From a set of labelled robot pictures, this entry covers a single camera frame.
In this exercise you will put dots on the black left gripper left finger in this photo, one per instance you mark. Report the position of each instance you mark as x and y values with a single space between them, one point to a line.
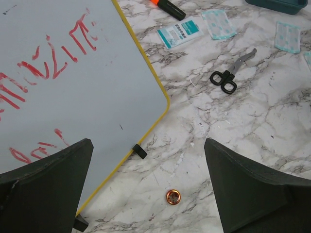
43 196

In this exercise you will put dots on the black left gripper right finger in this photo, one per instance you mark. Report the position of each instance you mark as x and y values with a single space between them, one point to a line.
254 198

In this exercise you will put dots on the small clear teal packet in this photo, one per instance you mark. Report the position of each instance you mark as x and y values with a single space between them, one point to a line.
287 37

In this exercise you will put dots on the white dressing packet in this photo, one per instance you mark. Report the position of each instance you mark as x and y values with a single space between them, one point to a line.
218 24

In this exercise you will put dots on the teal wipe packet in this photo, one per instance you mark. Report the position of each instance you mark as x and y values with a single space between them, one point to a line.
179 33

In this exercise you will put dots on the copper coin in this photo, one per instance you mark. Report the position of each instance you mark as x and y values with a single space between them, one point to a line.
173 197

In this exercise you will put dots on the black whiteboard clip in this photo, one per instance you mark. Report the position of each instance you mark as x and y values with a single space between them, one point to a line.
139 151

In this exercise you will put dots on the yellow framed whiteboard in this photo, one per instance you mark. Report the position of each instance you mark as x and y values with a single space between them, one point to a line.
74 69

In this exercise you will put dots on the blue divided tray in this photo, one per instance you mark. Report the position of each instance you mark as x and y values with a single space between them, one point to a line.
290 7

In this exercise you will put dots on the orange black highlighter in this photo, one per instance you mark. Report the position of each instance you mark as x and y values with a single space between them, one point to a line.
170 9

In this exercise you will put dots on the black handled scissors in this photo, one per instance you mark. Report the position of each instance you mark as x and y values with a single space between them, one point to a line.
225 79

